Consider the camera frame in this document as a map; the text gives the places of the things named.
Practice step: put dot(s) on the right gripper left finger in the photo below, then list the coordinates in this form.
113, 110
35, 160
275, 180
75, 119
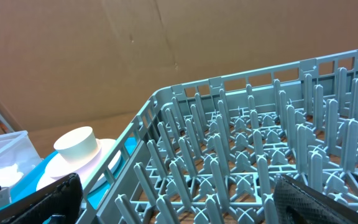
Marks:
59, 201

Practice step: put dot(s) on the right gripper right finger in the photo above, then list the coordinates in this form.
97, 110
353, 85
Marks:
296, 202

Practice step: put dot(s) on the white napkin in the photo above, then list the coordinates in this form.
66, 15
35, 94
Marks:
9, 176

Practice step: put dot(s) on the grey dishwasher rack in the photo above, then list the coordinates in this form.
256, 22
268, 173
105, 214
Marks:
213, 149

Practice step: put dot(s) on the pink plate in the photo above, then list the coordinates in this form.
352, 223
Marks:
57, 167

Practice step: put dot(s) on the white paper cup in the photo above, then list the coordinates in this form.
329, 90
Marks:
77, 145

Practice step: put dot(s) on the clear plastic bin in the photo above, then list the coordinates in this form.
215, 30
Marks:
16, 148

